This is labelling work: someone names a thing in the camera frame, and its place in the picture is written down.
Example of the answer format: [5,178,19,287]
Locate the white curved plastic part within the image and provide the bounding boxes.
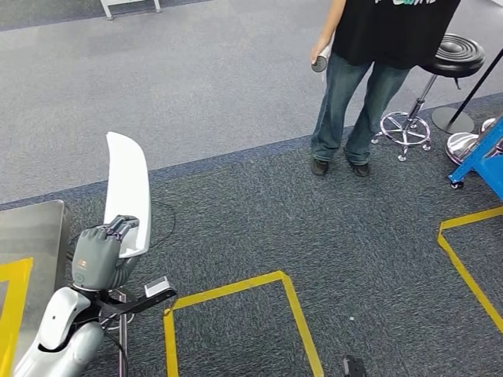
[103,131,152,260]

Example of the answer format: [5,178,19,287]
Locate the grey cylindrical controller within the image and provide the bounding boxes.
[311,44,333,74]

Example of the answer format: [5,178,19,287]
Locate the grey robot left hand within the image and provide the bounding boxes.
[71,214,140,292]

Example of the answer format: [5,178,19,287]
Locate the yellow floor tape square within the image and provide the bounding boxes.
[162,270,325,377]

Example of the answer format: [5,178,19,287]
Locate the white table frame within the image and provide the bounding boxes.
[100,0,162,20]

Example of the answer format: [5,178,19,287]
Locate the yellow tape on workbench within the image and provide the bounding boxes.
[0,257,35,377]

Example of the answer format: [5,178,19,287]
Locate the black stool chrome base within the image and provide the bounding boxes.
[371,33,486,163]

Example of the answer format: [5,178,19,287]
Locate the blue metal shelf rack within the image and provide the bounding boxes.
[448,115,503,201]

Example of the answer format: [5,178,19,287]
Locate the steel workbench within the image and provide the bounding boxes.
[0,199,128,377]

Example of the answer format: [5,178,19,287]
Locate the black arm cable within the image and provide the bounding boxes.
[103,312,129,377]

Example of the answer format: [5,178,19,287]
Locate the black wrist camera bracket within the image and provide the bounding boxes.
[96,286,177,320]

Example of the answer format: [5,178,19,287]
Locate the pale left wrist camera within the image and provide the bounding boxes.
[144,276,170,298]

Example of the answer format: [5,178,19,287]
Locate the black robot right foot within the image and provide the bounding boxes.
[341,355,369,377]

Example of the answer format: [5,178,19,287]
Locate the standing person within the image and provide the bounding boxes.
[309,0,461,179]

